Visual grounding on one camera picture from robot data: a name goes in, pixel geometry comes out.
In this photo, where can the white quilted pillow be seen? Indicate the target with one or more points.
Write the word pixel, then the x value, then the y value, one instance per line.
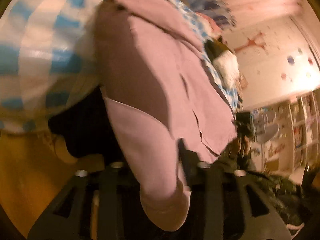
pixel 227 65

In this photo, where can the olive brown garment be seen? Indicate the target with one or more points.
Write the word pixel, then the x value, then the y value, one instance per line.
pixel 214 48

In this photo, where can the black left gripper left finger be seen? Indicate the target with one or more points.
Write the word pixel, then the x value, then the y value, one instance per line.
pixel 69 214

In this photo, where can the pink and brown jacket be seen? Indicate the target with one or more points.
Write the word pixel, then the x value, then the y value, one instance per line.
pixel 158 90

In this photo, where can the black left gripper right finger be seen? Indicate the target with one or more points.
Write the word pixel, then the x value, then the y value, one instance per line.
pixel 225 203

